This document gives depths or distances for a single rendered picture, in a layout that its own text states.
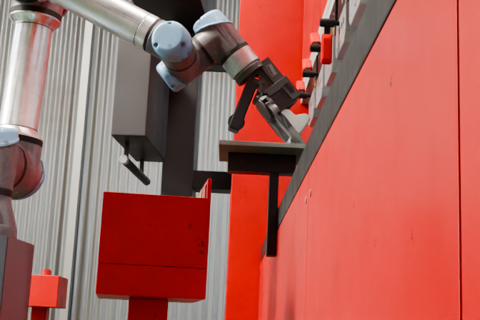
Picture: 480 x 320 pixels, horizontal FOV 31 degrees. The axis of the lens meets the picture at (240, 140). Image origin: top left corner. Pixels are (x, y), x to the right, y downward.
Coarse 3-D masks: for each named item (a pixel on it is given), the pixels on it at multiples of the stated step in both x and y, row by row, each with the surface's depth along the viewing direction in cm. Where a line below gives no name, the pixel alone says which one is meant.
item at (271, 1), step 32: (256, 0) 285; (288, 0) 285; (256, 32) 282; (288, 32) 282; (288, 64) 280; (256, 128) 275; (256, 192) 271; (256, 224) 268; (256, 256) 266; (256, 288) 264
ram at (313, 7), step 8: (304, 0) 281; (312, 0) 251; (320, 0) 226; (304, 8) 280; (312, 8) 250; (320, 8) 225; (304, 16) 278; (312, 16) 248; (320, 16) 224; (328, 16) 205; (304, 24) 276; (312, 24) 247; (304, 32) 275; (312, 32) 246; (304, 40) 273; (304, 48) 272; (304, 56) 270; (312, 64) 241
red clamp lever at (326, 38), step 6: (324, 24) 176; (330, 24) 176; (336, 24) 177; (324, 30) 176; (324, 36) 175; (330, 36) 175; (324, 42) 175; (330, 42) 175; (324, 48) 175; (330, 48) 175; (324, 54) 175; (330, 54) 175; (324, 60) 174; (330, 60) 174
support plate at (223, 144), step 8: (224, 144) 178; (232, 144) 178; (240, 144) 178; (248, 144) 178; (256, 144) 178; (264, 144) 178; (272, 144) 178; (280, 144) 178; (288, 144) 178; (296, 144) 178; (304, 144) 178; (224, 152) 185; (240, 152) 185; (248, 152) 184; (256, 152) 184; (264, 152) 183; (272, 152) 183; (280, 152) 183; (288, 152) 182; (296, 152) 182; (224, 160) 194; (296, 160) 190
